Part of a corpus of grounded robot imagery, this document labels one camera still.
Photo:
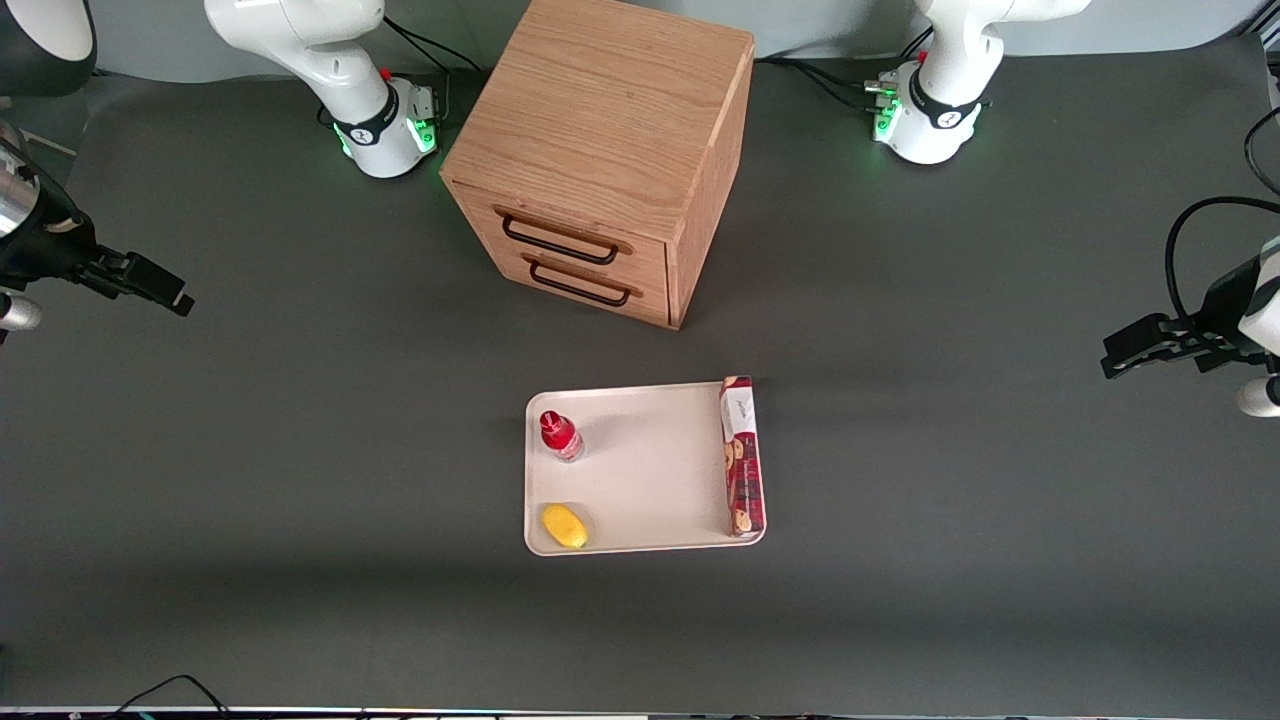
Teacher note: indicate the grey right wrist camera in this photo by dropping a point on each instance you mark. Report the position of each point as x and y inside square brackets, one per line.
[18, 312]

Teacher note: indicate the cream plastic tray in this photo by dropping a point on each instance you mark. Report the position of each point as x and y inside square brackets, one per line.
[660, 480]

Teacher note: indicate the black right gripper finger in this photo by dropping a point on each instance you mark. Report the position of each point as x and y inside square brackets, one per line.
[145, 269]
[140, 292]

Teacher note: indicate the red cookie box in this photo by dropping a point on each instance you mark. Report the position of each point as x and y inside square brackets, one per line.
[742, 470]

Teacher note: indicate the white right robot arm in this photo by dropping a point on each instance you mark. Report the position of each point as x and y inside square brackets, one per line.
[300, 30]

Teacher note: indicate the yellow lemon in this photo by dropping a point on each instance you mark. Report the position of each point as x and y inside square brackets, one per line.
[564, 526]

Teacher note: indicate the wooden two-drawer cabinet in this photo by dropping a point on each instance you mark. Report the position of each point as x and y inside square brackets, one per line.
[600, 110]

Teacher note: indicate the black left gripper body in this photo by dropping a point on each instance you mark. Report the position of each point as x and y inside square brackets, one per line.
[1214, 303]

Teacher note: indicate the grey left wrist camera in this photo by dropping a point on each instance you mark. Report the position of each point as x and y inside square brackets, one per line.
[1258, 396]

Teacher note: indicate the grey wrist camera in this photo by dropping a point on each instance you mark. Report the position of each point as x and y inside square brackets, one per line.
[18, 312]
[1258, 396]

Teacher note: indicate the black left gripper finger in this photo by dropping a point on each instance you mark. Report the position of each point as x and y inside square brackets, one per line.
[1145, 333]
[1150, 358]

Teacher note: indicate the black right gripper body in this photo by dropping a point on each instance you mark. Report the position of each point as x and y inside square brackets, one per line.
[52, 248]

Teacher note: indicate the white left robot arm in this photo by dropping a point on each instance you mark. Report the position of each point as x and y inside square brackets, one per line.
[950, 60]

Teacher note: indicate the dark grey table mat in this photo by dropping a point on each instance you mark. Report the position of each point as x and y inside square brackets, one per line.
[300, 500]

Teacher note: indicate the red coke bottle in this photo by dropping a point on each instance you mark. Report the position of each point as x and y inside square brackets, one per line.
[560, 433]

